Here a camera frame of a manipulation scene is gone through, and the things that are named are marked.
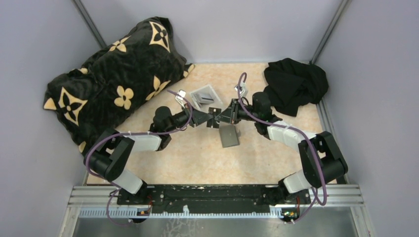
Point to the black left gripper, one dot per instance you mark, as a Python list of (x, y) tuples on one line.
[(198, 117)]

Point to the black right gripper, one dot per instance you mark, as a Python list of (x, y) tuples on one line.
[(230, 112)]

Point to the black VIP card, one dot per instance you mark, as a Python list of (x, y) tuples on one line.
[(213, 123)]

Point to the grey card holder wallet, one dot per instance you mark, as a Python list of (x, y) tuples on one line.
[(229, 136)]

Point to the white plastic card tray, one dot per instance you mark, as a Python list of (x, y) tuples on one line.
[(210, 90)]

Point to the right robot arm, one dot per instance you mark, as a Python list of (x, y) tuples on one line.
[(321, 158)]

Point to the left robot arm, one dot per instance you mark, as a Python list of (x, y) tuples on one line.
[(110, 153)]

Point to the grey cards in tray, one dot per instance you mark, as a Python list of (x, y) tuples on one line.
[(204, 98)]

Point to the black crumpled cloth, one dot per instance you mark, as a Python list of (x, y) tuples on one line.
[(292, 84)]

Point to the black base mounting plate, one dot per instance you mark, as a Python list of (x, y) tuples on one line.
[(244, 198)]

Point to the black floral pillow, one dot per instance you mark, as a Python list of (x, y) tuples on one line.
[(115, 81)]

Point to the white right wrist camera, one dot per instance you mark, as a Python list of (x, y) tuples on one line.
[(241, 89)]

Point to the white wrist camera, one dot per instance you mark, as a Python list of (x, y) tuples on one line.
[(180, 97), (241, 89)]

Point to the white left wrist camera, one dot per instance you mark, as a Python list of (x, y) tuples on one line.
[(180, 97)]

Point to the aluminium frame rail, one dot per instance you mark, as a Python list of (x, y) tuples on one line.
[(335, 194)]

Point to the white cable duct strip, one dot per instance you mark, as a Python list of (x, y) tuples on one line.
[(134, 213)]

